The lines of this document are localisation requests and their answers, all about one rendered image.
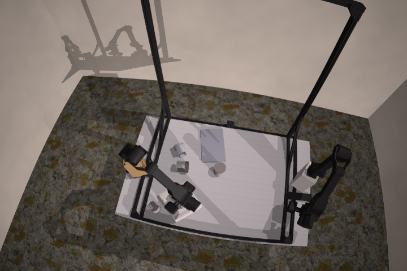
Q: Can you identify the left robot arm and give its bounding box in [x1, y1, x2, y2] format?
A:
[297, 144, 352, 229]

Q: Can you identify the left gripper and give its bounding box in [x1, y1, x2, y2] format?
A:
[287, 200, 319, 222]

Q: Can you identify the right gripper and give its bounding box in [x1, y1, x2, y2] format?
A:
[164, 181, 196, 215]

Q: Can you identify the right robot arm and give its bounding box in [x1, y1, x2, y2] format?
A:
[118, 143, 201, 212]

